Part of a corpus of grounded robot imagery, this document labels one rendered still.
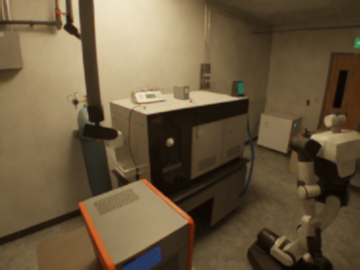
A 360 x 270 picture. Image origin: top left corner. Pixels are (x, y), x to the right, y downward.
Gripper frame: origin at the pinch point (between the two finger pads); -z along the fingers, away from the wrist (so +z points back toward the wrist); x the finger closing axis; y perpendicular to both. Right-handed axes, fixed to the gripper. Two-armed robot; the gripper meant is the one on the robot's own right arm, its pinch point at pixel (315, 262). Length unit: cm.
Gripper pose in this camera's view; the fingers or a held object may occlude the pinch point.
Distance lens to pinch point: 155.8
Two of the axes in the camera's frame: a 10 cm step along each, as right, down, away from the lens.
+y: 9.8, -1.7, 0.0
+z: -1.7, -9.8, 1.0
